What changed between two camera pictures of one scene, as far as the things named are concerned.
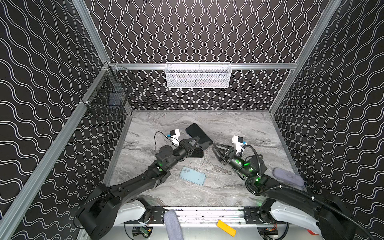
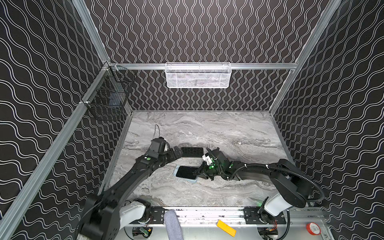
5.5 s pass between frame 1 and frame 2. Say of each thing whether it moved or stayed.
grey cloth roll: stayed
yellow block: stayed
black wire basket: stayed
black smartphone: moved
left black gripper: moved
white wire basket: stayed
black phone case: stayed
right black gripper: moved
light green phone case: moved
